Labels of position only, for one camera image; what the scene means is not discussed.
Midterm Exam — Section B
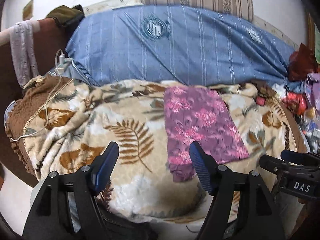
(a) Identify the olive green cloth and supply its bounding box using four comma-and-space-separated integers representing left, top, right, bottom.
46, 4, 85, 28

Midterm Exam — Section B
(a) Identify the red patterned cloth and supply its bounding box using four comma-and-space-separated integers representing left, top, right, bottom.
282, 92, 308, 115

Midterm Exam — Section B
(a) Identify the grey cloth on headboard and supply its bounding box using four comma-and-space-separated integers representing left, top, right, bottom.
10, 20, 40, 87

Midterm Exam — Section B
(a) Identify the blue plaid pillow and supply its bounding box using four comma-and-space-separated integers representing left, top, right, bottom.
66, 5, 304, 93

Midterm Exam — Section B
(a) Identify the lilac cloth pile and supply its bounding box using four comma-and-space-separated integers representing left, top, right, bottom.
305, 73, 320, 113

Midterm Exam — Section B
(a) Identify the purple floral garment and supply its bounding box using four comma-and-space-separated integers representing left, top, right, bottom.
164, 86, 249, 183

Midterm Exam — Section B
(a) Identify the white charger cable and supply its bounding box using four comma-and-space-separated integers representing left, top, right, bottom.
10, 49, 75, 143

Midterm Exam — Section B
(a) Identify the beige leaf-print fleece blanket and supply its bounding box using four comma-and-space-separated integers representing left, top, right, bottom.
23, 79, 306, 224

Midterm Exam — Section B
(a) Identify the brown quilted bedspread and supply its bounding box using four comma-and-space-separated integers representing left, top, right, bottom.
5, 75, 71, 176

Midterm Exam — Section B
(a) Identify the dark red cloth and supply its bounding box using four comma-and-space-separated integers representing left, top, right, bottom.
288, 43, 319, 81

